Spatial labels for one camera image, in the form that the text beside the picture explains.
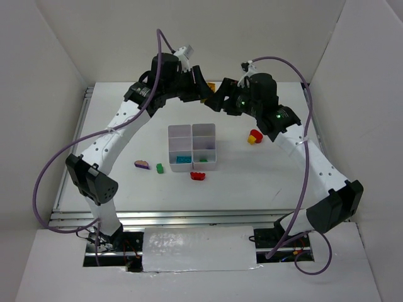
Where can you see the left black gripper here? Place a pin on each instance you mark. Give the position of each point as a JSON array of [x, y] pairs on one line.
[[192, 83]]

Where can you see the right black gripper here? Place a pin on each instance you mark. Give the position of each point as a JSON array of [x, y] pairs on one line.
[[227, 96]]

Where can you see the yellow and lime lego stack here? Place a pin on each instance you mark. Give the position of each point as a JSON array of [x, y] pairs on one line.
[[212, 87]]

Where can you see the red round lego brick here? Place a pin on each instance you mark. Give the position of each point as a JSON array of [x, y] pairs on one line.
[[257, 135]]

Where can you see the teal lego brick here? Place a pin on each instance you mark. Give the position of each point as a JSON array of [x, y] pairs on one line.
[[183, 159]]

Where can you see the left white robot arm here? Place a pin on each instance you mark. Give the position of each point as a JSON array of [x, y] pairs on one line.
[[90, 170]]

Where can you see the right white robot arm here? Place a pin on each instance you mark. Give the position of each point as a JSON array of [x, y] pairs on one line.
[[337, 197]]

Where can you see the right white divided container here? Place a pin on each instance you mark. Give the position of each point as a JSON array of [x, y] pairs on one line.
[[203, 134]]

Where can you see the white divided container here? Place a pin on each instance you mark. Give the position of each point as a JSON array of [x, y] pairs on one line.
[[203, 134], [179, 144]]

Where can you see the left white divided container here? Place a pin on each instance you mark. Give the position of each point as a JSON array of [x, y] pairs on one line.
[[179, 144]]

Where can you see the yellow small lego brick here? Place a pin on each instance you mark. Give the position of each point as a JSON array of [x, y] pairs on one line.
[[251, 140]]

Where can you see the red arched lego brick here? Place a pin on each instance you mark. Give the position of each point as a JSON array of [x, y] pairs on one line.
[[197, 176]]

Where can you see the small green lego brick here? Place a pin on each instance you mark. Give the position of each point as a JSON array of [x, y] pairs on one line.
[[159, 168]]

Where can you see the purple arched lego with print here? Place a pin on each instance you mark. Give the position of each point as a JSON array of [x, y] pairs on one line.
[[141, 164]]

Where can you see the white taped front panel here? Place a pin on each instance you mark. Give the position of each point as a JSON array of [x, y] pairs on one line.
[[198, 249]]

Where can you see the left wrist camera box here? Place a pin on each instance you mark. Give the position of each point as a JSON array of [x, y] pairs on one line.
[[184, 53]]

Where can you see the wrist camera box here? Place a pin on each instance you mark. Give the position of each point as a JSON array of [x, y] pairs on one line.
[[249, 69], [184, 53]]

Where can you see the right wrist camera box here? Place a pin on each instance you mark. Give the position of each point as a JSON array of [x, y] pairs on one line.
[[249, 69]]

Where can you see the aluminium table rail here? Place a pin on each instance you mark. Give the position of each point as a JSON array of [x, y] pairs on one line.
[[173, 218]]

